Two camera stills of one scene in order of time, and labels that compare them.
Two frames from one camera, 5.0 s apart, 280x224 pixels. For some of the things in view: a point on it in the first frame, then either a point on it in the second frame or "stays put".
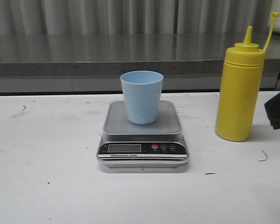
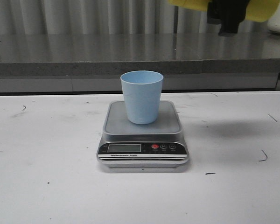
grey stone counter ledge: (86, 63) stays put
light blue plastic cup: (142, 92) stays put
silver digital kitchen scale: (126, 144) stays put
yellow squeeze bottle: (239, 88) to (262, 10)
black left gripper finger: (277, 109) to (228, 13)
